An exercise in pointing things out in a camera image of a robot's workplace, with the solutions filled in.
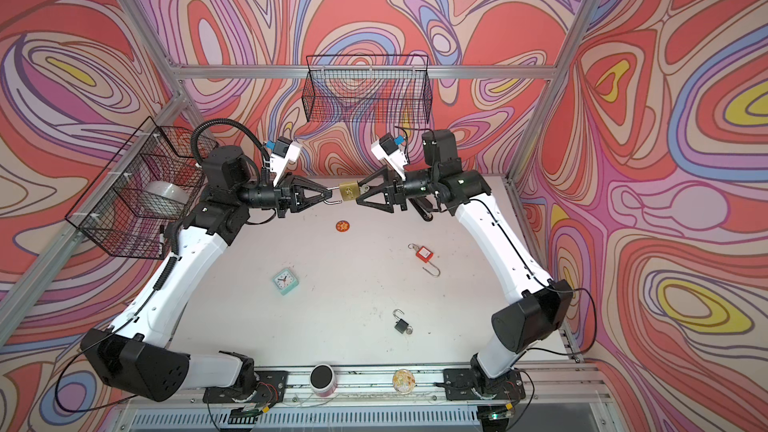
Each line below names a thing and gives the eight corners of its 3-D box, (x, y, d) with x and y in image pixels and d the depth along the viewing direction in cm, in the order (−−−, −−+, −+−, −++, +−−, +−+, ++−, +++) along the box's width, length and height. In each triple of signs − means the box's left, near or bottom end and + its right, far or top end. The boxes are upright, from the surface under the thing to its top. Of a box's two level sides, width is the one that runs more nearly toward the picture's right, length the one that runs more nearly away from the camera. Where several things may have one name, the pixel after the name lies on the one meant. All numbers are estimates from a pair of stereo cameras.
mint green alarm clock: (273, 283, 93) (270, 279, 91) (289, 271, 96) (287, 267, 94) (283, 296, 91) (281, 293, 88) (300, 284, 93) (298, 280, 91)
